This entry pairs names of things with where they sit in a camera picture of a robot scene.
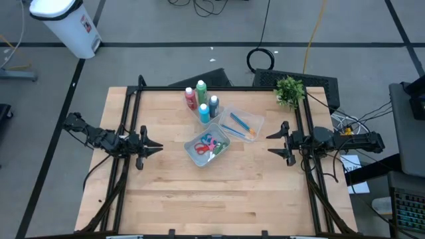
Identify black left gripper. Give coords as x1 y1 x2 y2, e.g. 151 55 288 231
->
127 125 164 171

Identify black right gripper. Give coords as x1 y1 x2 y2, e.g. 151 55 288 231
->
266 121 315 167

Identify red scissors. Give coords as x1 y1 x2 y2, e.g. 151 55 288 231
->
194 142 211 156

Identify pink scissors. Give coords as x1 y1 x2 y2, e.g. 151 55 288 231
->
206 138 218 163

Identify red paint bottle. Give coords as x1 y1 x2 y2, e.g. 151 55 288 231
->
184 86 199 112

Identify light blue paint bottle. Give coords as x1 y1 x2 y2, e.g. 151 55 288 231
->
198 103 211 124

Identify green paint bottle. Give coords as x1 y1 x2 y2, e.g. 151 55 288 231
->
195 79 209 106

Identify dark grey paint bottle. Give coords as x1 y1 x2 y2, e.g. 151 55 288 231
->
208 95 220 118

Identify shallow clear plastic bin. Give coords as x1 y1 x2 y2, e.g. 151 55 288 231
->
218 104 266 144

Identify grey plastic bin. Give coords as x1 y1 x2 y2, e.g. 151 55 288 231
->
184 122 232 168

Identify potted green plant white pot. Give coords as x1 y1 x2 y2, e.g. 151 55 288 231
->
274 76 305 110

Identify tall clear plastic bin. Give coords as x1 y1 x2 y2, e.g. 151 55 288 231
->
181 89 226 129

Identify black mesh computer case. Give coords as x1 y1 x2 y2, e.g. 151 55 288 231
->
252 68 341 116

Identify white paper sheet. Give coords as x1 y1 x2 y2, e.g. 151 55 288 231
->
340 155 371 195

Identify black flat panel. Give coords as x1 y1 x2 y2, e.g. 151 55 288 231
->
168 68 233 88

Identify white round stool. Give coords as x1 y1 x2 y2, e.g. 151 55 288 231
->
371 196 394 216

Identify black desk equipment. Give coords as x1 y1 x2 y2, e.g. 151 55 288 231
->
400 74 425 121

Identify backlit keyboard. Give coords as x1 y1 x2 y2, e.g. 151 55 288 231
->
393 187 425 233

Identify white trash bin black rim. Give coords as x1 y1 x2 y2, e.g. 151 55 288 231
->
29 0 103 60

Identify grey floor stand base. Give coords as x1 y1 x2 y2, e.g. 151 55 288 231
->
0 68 38 82

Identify thin black cable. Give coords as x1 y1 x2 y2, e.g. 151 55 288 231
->
305 92 368 127

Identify white cable bundle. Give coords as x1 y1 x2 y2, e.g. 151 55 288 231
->
330 112 369 133

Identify black aluminium table frame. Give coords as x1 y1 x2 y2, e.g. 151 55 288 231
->
74 74 359 239

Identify black coiled cable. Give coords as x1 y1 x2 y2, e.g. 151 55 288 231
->
246 0 276 74

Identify yellow hanging cable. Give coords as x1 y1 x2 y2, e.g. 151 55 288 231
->
302 0 328 76

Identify black floor cable bundle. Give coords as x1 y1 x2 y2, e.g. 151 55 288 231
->
167 0 230 17

